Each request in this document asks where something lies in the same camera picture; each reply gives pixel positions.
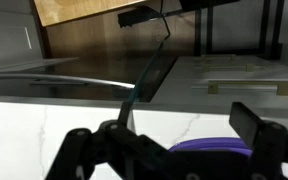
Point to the purple bowl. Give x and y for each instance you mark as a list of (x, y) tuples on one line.
[(210, 145)]

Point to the wooden plank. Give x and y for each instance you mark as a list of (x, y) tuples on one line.
[(80, 10)]

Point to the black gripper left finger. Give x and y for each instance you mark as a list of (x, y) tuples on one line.
[(117, 150)]

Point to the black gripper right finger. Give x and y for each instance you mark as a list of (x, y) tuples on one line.
[(250, 126)]

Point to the black camera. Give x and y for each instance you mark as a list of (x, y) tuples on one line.
[(134, 16)]

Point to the black metal frame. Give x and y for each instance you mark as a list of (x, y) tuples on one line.
[(237, 26)]

